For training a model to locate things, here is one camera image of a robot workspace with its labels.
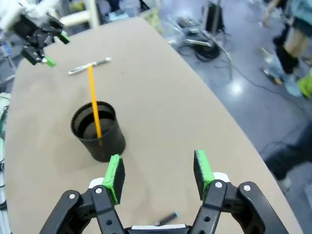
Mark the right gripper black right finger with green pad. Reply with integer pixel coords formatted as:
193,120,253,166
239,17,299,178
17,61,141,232
192,149,289,234

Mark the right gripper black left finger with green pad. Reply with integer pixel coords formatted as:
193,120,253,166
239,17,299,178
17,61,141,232
40,154,127,234

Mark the finger of the left gripper with green tip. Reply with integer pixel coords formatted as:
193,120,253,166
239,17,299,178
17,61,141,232
21,46,57,68
45,17,72,45

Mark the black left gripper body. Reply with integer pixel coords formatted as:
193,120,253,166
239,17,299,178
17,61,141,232
10,13,56,51

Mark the silver white pen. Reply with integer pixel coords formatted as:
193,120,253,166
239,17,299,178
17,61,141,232
68,57,113,76

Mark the black pen blue end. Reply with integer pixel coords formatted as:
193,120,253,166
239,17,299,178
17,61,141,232
155,211,179,227

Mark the black mesh pen holder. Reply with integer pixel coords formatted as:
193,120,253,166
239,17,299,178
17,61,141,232
71,101,127,162

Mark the yellow pencil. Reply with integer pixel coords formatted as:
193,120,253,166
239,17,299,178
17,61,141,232
87,65,103,147

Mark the dark floor object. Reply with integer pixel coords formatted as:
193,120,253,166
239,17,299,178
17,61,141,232
264,142,312,181

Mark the bright green shoe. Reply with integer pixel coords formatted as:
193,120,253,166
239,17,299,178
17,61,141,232
297,72,312,99

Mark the black equipment case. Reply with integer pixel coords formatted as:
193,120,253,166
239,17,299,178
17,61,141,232
201,0,225,33

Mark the person's leg black sock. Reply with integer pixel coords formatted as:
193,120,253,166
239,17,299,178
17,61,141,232
272,14,312,82

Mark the cream cylindrical post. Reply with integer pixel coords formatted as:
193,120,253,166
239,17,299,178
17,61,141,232
60,11,101,28

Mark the white equipment with cables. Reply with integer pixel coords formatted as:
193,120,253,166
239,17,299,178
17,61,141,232
0,92,12,234

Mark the black cable bundle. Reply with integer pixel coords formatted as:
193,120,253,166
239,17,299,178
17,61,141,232
194,41,221,63

